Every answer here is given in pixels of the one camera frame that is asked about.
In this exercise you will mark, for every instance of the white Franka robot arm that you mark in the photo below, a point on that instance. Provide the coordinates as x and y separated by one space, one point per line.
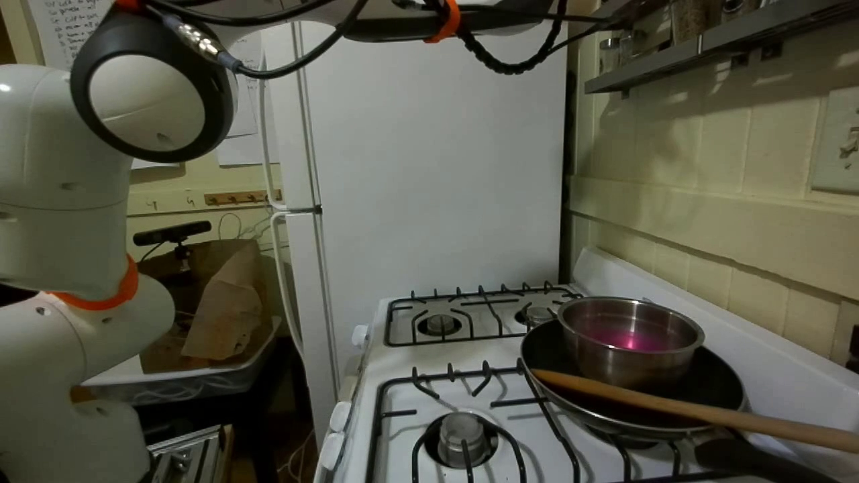
54 177

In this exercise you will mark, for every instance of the white refrigerator cabinet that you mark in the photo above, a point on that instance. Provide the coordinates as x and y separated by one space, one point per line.
438 161

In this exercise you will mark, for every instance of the round gas burner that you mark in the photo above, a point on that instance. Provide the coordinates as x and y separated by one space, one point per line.
461 438
539 314
438 323

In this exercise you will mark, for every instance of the black cast iron stove grate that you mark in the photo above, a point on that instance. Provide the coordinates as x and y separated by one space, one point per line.
403 420
488 311

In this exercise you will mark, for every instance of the white stove knob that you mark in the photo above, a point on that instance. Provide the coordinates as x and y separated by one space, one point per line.
332 452
339 416
362 336

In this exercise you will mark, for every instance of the white refrigerator main door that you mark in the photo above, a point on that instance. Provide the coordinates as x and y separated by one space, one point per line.
300 297

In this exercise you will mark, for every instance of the white refrigerator freezer door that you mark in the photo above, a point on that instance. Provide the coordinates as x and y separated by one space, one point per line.
285 116

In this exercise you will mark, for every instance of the brown paper bag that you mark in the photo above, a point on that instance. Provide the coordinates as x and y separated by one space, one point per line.
223 305

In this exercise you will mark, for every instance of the stainless steel bowl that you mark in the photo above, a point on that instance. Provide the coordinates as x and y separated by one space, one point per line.
631 344

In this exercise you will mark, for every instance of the grey metal tray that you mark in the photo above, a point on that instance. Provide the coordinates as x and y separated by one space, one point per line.
198 376

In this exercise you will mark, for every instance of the black frying pan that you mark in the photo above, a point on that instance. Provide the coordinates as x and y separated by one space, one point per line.
708 384

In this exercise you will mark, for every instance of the wooden spoon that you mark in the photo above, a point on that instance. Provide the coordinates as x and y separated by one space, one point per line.
715 415

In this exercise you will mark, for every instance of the metal spice rack shelf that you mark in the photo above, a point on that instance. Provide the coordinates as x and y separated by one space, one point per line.
715 43

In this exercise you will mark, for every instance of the white gas stove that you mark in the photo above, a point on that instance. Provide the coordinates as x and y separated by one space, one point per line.
796 357

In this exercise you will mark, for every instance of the white printed paper sheet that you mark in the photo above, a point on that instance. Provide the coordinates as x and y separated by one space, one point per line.
69 28

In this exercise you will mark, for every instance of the black stereo camera bar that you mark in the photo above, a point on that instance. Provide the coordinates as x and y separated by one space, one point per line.
174 235

